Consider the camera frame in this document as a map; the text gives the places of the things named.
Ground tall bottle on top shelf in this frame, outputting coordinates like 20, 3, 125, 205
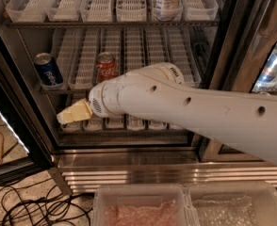
154, 0, 179, 21

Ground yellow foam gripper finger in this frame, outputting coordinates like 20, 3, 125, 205
57, 99, 92, 124

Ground top wire shelf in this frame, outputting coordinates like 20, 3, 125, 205
4, 19, 220, 28

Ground red coca-cola can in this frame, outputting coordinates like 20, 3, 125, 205
96, 52, 118, 82

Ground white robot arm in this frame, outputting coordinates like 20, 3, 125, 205
57, 62, 277, 165

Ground clear bin with pink wrap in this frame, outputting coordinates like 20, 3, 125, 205
91, 185, 194, 226

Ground silver can behind glass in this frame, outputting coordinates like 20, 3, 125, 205
255, 49, 277, 89

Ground bottom wire shelf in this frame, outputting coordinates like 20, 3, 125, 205
59, 130, 191, 137

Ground blue pepsi can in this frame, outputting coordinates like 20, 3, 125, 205
34, 53, 63, 86

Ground stainless steel fridge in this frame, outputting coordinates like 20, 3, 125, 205
0, 0, 277, 194

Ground open fridge door left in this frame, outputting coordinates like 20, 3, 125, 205
0, 34, 52, 186

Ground black cables on floor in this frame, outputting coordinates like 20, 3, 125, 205
0, 176, 92, 226

